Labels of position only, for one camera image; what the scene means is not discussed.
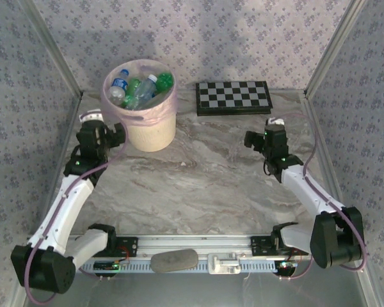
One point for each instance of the green bottle yellow cap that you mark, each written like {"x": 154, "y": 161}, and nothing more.
{"x": 132, "y": 88}
{"x": 164, "y": 82}

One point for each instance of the pale blue bottle white cap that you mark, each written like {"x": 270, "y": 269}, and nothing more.
{"x": 144, "y": 92}

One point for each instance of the blue label bottle blue cap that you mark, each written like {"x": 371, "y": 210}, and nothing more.
{"x": 119, "y": 84}

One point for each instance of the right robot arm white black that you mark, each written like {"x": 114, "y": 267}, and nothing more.
{"x": 336, "y": 240}

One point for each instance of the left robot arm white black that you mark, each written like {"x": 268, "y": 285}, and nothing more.
{"x": 44, "y": 272}

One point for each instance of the cream plastic waste bin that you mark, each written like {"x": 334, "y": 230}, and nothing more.
{"x": 150, "y": 134}

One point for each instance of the waste bin with pink liner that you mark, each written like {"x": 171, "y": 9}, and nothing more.
{"x": 168, "y": 105}

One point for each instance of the black white folding chessboard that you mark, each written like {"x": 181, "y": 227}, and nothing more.
{"x": 233, "y": 99}

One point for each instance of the small circuit board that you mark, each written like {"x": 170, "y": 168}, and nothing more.
{"x": 107, "y": 265}
{"x": 284, "y": 267}

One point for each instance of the grey oval stone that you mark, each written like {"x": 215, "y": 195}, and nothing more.
{"x": 174, "y": 260}

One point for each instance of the grey metal panel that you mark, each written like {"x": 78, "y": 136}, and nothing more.
{"x": 192, "y": 291}

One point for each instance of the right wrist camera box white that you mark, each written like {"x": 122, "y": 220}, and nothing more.
{"x": 275, "y": 121}

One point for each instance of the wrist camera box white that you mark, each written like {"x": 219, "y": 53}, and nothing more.
{"x": 91, "y": 116}
{"x": 275, "y": 121}

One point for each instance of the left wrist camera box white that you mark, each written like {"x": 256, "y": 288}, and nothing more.
{"x": 91, "y": 116}

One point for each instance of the aluminium frame side rail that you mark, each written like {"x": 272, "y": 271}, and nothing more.
{"x": 53, "y": 179}
{"x": 326, "y": 160}

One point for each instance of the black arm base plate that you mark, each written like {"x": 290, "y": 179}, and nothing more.
{"x": 129, "y": 247}
{"x": 260, "y": 246}

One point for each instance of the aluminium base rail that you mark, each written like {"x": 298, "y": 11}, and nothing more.
{"x": 195, "y": 243}

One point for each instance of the white plastic bracket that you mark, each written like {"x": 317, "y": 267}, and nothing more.
{"x": 224, "y": 263}

